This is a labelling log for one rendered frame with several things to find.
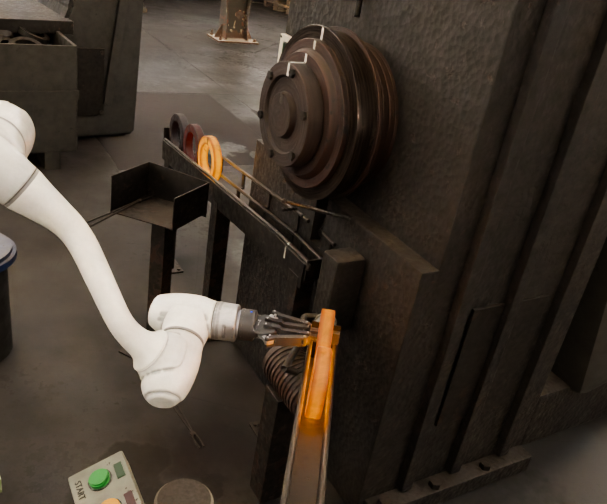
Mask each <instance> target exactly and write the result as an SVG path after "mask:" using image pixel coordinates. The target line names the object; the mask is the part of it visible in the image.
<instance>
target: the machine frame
mask: <svg viewBox="0 0 607 504"><path fill-rule="evenodd" d="M355 5H356V0H290V6H289V13H288V20H287V28H286V34H288V35H290V36H293V35H294V34H295V33H296V32H297V31H299V30H300V29H301V28H303V27H305V26H308V25H323V26H326V27H331V26H339V27H345V28H347V29H349V30H351V31H353V32H354V33H355V34H357V35H358V36H359V37H360V38H361V40H362V41H363V42H366V43H369V44H371V45H373V46H374V47H375V48H377V49H378V50H379V51H380V52H381V53H382V55H383V56H384V58H385V59H386V61H387V62H388V64H389V66H390V69H391V71H392V74H393V77H394V80H395V84H396V89H397V96H398V126H397V133H396V138H395V142H394V146H393V149H392V152H391V154H390V157H389V159H388V161H387V163H386V164H385V166H384V168H383V169H382V170H381V172H380V173H379V174H378V175H377V176H376V177H375V178H374V179H372V180H371V181H369V182H367V183H365V184H361V185H360V186H359V187H358V188H357V189H356V190H355V191H354V192H353V193H351V194H350V195H348V196H346V197H343V198H338V199H329V198H325V199H322V200H308V199H305V198H303V197H301V196H300V195H298V194H297V193H296V192H295V191H294V190H293V189H292V188H291V187H290V186H289V184H288V183H287V181H286V180H285V178H284V176H283V174H282V172H281V170H280V167H279V166H278V165H277V164H275V163H274V162H273V161H272V159H271V158H270V157H268V154H267V151H266V149H265V146H264V143H263V140H262V139H257V143H256V151H255V159H254V167H253V174H252V177H254V178H255V179H256V180H258V181H259V182H260V183H262V184H263V185H265V186H266V187H267V188H269V189H270V190H271V191H273V192H274V193H275V194H277V195H278V196H280V197H281V198H282V199H283V198H285V199H286V200H290V201H293V202H297V203H301V204H304V205H308V206H312V207H316V208H319V209H323V210H327V211H330V212H334V213H338V214H342V215H345V216H349V217H353V218H354V219H353V221H350V220H346V219H340V218H337V217H333V216H330V215H326V214H322V213H319V212H315V211H312V210H308V209H305V208H301V207H297V206H294V205H292V206H293V207H297V210H299V211H300V212H301V213H303V214H304V215H305V216H306V217H307V218H309V219H310V222H309V223H307V222H306V221H305V220H304V219H303V218H302V217H300V219H299V228H298V232H296V233H297V234H298V235H299V236H300V237H301V238H302V239H303V240H304V241H305V242H306V243H307V244H309V245H310V246H311V247H312V248H313V249H314V250H315V251H316V252H317V253H318V254H319V255H320V256H323V254H324V252H325V248H326V243H327V240H326V239H325V238H324V237H323V236H322V238H321V239H320V237H319V235H318V230H319V229H320V228H321V225H322V224H323V220H324V218H325V222H324V227H323V232H324V233H325V234H326V235H327V236H329V237H330V238H331V239H332V240H333V241H334V242H335V243H336V246H335V247H334V246H332V245H331V248H330V250H331V249H339V248H348V247H351V248H354V249H355V250H356V251H357V252H358V253H360V254H361V255H362V256H363V257H364V258H365V260H366V263H365V267H364V272H363V276H362V281H361V285H360V289H359V294H358V298H357V302H356V307H355V311H354V315H353V320H352V324H351V327H350V329H348V330H344V331H340V338H339V344H338V345H337V348H338V350H337V356H336V368H335V380H334V393H335V397H334V401H333V411H332V417H331V429H330V441H329V453H328V465H327V478H328V479H329V481H330V482H331V484H332V485H333V487H334V488H335V490H336V491H337V492H338V494H339V495H340V497H341V498H342V500H343V501H344V503H345V504H439V503H441V502H444V501H447V500H449V499H452V498H454V497H457V496H460V495H462V494H465V493H467V492H470V491H473V490H475V489H478V488H480V487H483V486H486V485H488V484H491V483H493V482H496V481H499V480H501V479H504V478H506V477H509V476H512V475H514V474H517V473H519V472H522V471H524V470H526V469H527V467H528V465H529V463H530V460H531V458H532V456H531V455H530V454H529V453H528V452H527V451H526V450H525V449H524V448H523V447H522V446H521V445H520V443H521V441H522V439H523V436H524V434H525V431H526V429H527V427H528V424H529V422H530V419H531V417H532V415H533V412H534V410H535V407H536V405H537V403H538V400H539V398H540V396H541V393H542V391H543V388H544V386H545V384H546V381H547V379H548V376H549V374H550V372H551V369H552V367H553V364H554V362H555V360H556V357H557V355H558V353H559V350H560V348H561V345H562V343H563V341H564V338H565V336H566V333H567V331H568V329H569V326H570V324H571V321H572V319H573V317H574V314H575V312H576V309H577V307H578V305H579V302H580V300H581V298H582V295H583V293H584V290H585V288H586V286H587V283H588V281H589V278H590V276H591V274H592V271H593V269H594V266H595V264H596V262H597V259H598V257H599V255H600V252H601V250H602V247H603V244H604V242H605V239H606V237H607V0H363V3H362V8H361V14H360V17H359V18H357V17H354V10H355ZM287 278H288V276H287V275H286V274H285V273H284V272H283V270H282V269H281V268H280V267H279V266H278V265H277V264H276V263H275V262H274V261H273V259H272V258H270V257H269V256H268V255H267V254H266V253H265V252H264V251H263V250H262V249H261V248H260V247H258V246H257V245H256V244H255V243H254V242H253V241H252V240H251V239H250V238H249V237H248V236H246V235H245V237H244V245H243V252H242V260H241V268H240V276H239V284H238V291H237V299H236V304H239V305H240V306H241V310H242V308H246V309H253V310H257V311H258V314H259V315H270V314H272V310H276V311H278V312H280V313H282V308H283V302H284V296H285V290H286V284H287Z"/></svg>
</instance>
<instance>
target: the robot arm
mask: <svg viewBox="0 0 607 504"><path fill-rule="evenodd" d="M34 141H35V128H34V124H33V122H32V120H31V118H30V116H29V115H28V114H27V112H26V111H25V110H23V109H21V108H19V107H18V106H16V105H14V104H11V103H9V102H8V101H2V100H0V204H2V205H3V206H5V207H6V208H8V209H10V210H12V211H14V212H16V213H18V214H21V215H23V216H25V217H27V218H29V219H30V220H32V221H34V222H36V223H38V224H40V225H42V226H43V227H45V228H47V229H49V230H50V231H51V232H53V233H54V234H55V235H56V236H58V237H59V238H60V239H61V241H62V242H63V243H64V244H65V246H66V247H67V248H68V250H69V252H70V253H71V255H72V257H73V259H74V260H75V263H76V265H77V267H78V269H79V271H80V273H81V275H82V277H83V279H84V281H85V283H86V285H87V287H88V289H89V291H90V293H91V295H92V297H93V299H94V301H95V303H96V305H97V307H98V309H99V311H100V313H101V315H102V317H103V319H104V321H105V323H106V325H107V327H108V328H109V330H110V332H111V333H112V335H113V336H114V337H115V339H116V340H117V341H118V342H119V343H120V344H121V346H122V347H123V348H124V349H125V350H126V351H127V352H128V353H129V354H130V355H131V356H132V358H133V367H134V369H135V370H136V371H137V372H138V374H139V376H140V379H141V380H142V382H141V390H142V393H143V396H144V398H145V400H146V401H147V402H148V403H149V404H151V405H152V406H155V407H158V408H171V407H173V406H175V405H177V404H178V403H179V402H181V401H183V400H184V398H185V397H186V396H187V394H188V393H189V391H190V389H191V387H192V385H193V383H194V381H195V378H196V375H197V373H198V370H199V366H200V362H201V356H202V350H203V347H204V345H205V343H206V341H207V339H214V340H223V341H230V342H234V341H235V340H236V338H237V339H238V340H244V341H253V340H254V338H256V339H259V340H263V342H264V347H266V348H268V347H273V346H306V345H309V341H312V342H317V337H318V330H319V328H314V327H312V323H310V322H309V321H307V320H303V319H300V318H296V317H293V316H289V315H285V314H282V313H280V312H278V311H276V310H272V314H270V315H259V314H258V311H257V310H253V309H246V308H242V310H241V306H240V305H239V304H232V303H226V302H222V301H220V302H219V301H214V300H211V299H209V298H207V297H204V296H200V295H194V294H185V293H168V294H161V295H158V296H157V297H155V299H154V300H153V302H152V304H151V306H150V309H149V312H148V323H149V325H150V326H151V327H152V328H153V329H154V330H155V332H151V331H148V330H146V329H144V328H143V327H141V326H140V325H139V324H138V323H137V322H136V321H135V319H134V318H133V317H132V315H131V313H130V312H129V310H128V308H127V306H126V303H125V301H124V299H123V297H122V294H121V292H120V290H119V287H118V285H117V283H116V281H115V278H114V276H113V274H112V272H111V269H110V267H109V265H108V262H107V260H106V258H105V256H104V253H103V251H102V249H101V247H100V245H99V243H98V241H97V239H96V237H95V235H94V234H93V232H92V230H91V229H90V227H89V226H88V224H87V223H86V222H85V220H84V219H83V218H82V217H81V215H80V214H79V213H78V212H77V211H76V210H75V209H74V208H73V207H72V206H71V204H70V203H69V202H68V201H67V200H66V199H65V198H64V197H63V196H62V195H61V194H60V193H59V192H58V191H57V190H56V189H55V188H54V186H53V185H52V184H51V183H50V182H49V181H48V180H47V178H46V177H45V176H44V175H43V174H42V173H41V172H40V171H39V170H38V169H37V168H36V167H35V166H34V165H33V164H32V163H31V162H30V161H29V160H28V159H27V157H28V155H29V154H30V152H31V150H32V147H33V144H34ZM309 323H310V324H309ZM306 343H307V344H306Z"/></svg>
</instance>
